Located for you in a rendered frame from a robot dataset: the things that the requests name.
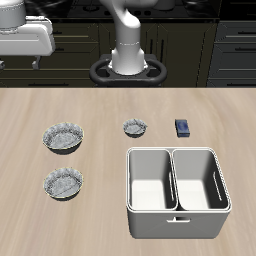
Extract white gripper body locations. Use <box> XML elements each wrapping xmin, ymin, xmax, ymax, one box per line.
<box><xmin>0</xmin><ymin>23</ymin><xmax>57</xmax><ymax>57</ymax></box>

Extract largest grey fluted bowl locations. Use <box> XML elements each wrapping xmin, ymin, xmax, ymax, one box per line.
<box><xmin>41</xmin><ymin>121</ymin><xmax>85</xmax><ymax>156</ymax></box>

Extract smallest grey fluted bowl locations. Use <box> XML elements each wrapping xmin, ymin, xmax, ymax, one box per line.
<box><xmin>122</xmin><ymin>117</ymin><xmax>149</xmax><ymax>139</ymax></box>

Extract middle-sized grey fluted bowl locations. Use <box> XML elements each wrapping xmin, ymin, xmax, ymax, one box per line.
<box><xmin>43</xmin><ymin>166</ymin><xmax>85</xmax><ymax>202</ymax></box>

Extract small dark blue box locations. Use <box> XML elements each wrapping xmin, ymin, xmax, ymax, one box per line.
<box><xmin>174</xmin><ymin>118</ymin><xmax>191</xmax><ymax>138</ymax></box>

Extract dark kitchen cupboards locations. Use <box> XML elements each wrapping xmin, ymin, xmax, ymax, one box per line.
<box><xmin>0</xmin><ymin>0</ymin><xmax>256</xmax><ymax>89</ymax></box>

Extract white two-bin basket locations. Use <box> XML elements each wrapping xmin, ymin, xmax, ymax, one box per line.
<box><xmin>125</xmin><ymin>146</ymin><xmax>233</xmax><ymax>240</ymax></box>

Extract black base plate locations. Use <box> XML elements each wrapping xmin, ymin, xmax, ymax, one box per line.
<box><xmin>88</xmin><ymin>53</ymin><xmax>168</xmax><ymax>86</ymax></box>

